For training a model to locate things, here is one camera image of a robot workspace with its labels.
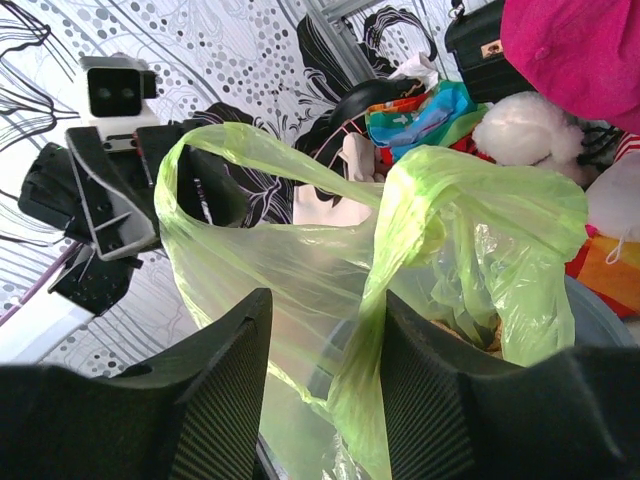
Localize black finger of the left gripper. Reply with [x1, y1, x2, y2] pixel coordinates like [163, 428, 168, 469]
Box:
[134, 119, 248, 227]

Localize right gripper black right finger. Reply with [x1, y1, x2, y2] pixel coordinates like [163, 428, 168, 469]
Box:
[380, 294, 639, 479]

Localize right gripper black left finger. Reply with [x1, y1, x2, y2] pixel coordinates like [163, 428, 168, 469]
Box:
[1, 289, 273, 479]

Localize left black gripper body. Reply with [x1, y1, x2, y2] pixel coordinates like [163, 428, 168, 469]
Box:
[65, 125, 165, 261]

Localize green plastic trash bag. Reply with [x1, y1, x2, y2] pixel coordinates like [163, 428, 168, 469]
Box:
[154, 122, 588, 479]

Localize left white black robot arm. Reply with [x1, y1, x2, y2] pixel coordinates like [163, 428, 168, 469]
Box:
[18, 120, 202, 316]

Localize colorful printed bag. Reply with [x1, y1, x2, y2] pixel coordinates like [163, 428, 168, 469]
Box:
[365, 81, 488, 165]

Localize magenta fabric bag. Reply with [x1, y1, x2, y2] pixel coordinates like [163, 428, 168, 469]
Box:
[501, 0, 639, 134]

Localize black leather handbag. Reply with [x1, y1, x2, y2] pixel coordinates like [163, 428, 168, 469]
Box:
[445, 1, 534, 103]

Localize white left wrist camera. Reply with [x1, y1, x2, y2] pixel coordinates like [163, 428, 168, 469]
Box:
[77, 53, 160, 151]

